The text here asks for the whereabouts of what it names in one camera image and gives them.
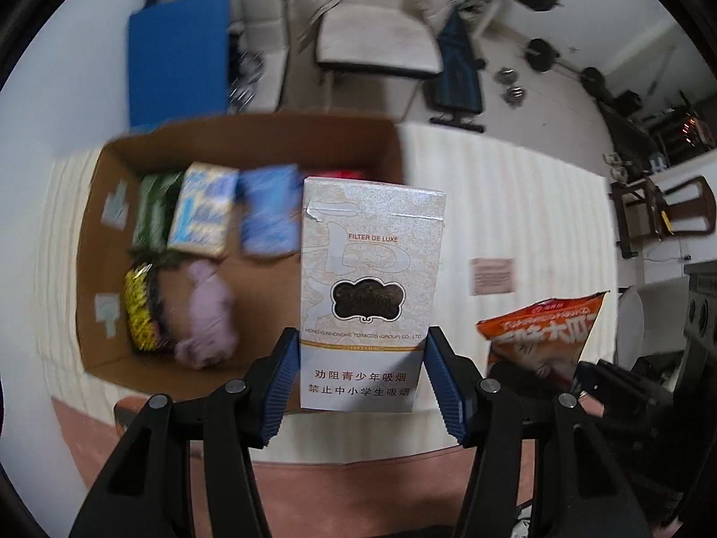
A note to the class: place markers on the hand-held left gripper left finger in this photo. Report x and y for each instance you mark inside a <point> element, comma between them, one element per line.
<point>280,386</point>

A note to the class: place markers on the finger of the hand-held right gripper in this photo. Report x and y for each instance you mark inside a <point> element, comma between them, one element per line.
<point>510,375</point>
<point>585,374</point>

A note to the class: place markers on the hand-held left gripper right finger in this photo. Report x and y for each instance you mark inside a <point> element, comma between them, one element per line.
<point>445,386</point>

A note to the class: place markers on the orange snack packet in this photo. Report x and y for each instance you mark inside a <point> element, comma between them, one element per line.
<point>552,330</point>

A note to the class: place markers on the cardboard box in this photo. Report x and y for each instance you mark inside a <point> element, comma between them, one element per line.
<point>269,291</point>

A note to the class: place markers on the white cigarette box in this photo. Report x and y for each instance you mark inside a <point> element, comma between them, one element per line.
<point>369,246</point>

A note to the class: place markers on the black yellow packet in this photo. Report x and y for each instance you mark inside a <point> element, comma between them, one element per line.
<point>140,308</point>

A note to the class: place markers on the white blue tissue pack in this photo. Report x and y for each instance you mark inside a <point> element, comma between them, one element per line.
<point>201,213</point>

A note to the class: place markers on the green packet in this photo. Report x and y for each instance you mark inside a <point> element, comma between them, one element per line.
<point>151,213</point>

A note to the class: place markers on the red packet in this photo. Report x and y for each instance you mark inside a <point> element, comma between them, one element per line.
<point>336,175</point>

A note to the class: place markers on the grey folding chair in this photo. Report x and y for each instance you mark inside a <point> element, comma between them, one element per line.
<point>644,319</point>

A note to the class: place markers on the pink paper card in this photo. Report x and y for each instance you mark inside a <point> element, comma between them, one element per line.
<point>492,275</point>

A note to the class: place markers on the dark wooden chair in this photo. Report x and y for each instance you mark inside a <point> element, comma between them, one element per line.
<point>672,207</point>

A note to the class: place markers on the pair of shoes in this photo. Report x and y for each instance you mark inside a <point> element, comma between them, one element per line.
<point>616,165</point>

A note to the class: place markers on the chrome dumbbell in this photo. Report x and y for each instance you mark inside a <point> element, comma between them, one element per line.
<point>515,95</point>
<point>508,74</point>

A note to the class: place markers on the dark blue weight bench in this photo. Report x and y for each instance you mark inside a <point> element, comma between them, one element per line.
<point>459,78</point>

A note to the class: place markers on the chrome weights under chair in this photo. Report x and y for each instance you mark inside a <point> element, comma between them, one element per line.
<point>246,84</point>

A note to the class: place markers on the small barbell on floor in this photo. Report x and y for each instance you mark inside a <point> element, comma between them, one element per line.
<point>540,55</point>

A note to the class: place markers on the blue foam mat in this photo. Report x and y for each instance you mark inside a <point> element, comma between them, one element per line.
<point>179,61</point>

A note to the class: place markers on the white padded chair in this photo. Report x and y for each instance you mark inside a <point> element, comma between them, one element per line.
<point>375,42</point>

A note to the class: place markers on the white quilted chair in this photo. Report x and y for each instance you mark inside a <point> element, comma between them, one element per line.
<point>257,17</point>

